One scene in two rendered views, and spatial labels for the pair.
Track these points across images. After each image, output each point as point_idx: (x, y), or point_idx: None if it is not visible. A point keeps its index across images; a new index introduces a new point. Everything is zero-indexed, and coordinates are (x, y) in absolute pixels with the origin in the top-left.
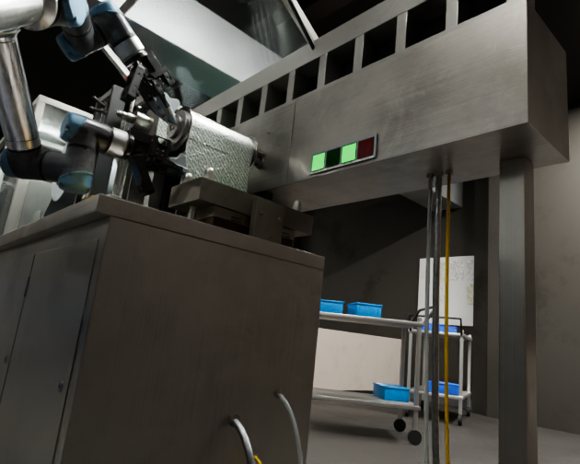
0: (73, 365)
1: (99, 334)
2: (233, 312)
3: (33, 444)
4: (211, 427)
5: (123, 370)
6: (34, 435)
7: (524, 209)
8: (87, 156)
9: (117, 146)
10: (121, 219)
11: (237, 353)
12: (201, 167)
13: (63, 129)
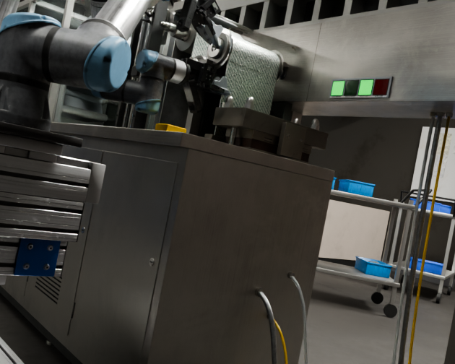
0: (162, 250)
1: (180, 231)
2: (263, 216)
3: (128, 295)
4: (244, 295)
5: (193, 255)
6: (128, 290)
7: None
8: (158, 86)
9: (178, 76)
10: (195, 150)
11: (264, 245)
12: (237, 85)
13: (141, 64)
